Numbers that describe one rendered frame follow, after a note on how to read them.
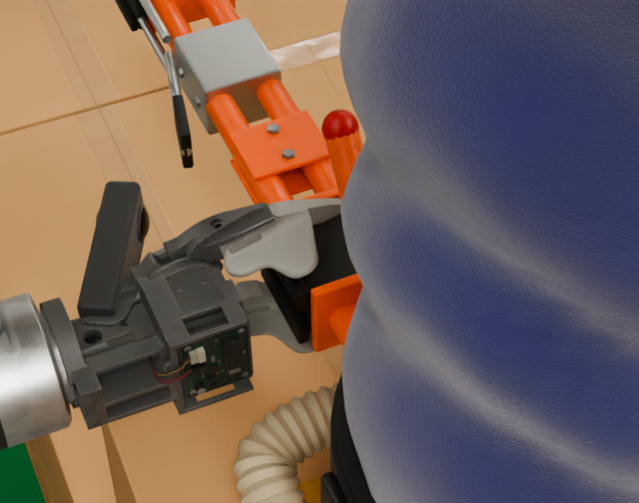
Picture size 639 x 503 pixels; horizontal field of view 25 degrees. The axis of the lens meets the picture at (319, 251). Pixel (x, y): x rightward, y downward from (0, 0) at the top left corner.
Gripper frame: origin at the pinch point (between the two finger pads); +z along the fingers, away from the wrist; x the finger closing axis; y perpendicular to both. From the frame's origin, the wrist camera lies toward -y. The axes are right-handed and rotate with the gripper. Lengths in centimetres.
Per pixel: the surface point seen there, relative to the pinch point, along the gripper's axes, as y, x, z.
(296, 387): 1.7, -12.5, -3.6
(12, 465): -68, -106, -23
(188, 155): -11.8, 0.2, -6.1
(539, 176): 35, 40, -7
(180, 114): -14.0, 2.2, -5.7
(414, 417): 30.4, 23.0, -9.1
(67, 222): -60, -52, -9
